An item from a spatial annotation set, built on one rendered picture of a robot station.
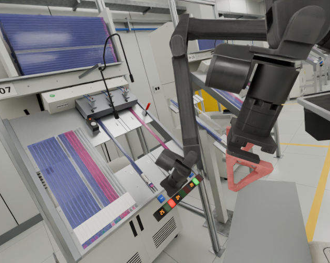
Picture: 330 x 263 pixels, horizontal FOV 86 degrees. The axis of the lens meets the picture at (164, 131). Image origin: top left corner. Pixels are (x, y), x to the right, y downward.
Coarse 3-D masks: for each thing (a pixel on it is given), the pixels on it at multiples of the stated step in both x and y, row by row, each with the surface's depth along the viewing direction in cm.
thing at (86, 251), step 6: (156, 192) 80; (162, 192) 87; (150, 198) 78; (144, 204) 75; (138, 210) 74; (126, 216) 70; (132, 216) 75; (120, 222) 68; (114, 228) 66; (108, 234) 65; (96, 240) 62; (102, 240) 65; (90, 246) 61; (96, 246) 66; (84, 252) 59
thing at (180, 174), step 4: (176, 160) 62; (176, 164) 61; (180, 164) 61; (184, 164) 62; (172, 168) 61; (176, 168) 60; (180, 168) 61; (184, 168) 61; (188, 168) 62; (172, 172) 65; (176, 172) 61; (180, 172) 60; (184, 172) 60; (188, 172) 61; (176, 176) 62; (180, 176) 60; (184, 176) 60; (188, 176) 61; (176, 180) 63; (180, 180) 62; (184, 180) 62
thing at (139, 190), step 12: (168, 144) 104; (144, 156) 94; (156, 156) 96; (132, 168) 87; (144, 168) 89; (156, 168) 91; (120, 180) 81; (132, 180) 83; (156, 180) 87; (132, 192) 79; (144, 192) 81; (60, 216) 66
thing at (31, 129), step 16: (48, 112) 94; (64, 112) 97; (128, 112) 111; (16, 128) 83; (32, 128) 85; (48, 128) 88; (64, 128) 90; (112, 128) 99; (128, 128) 103; (96, 144) 90; (32, 160) 76
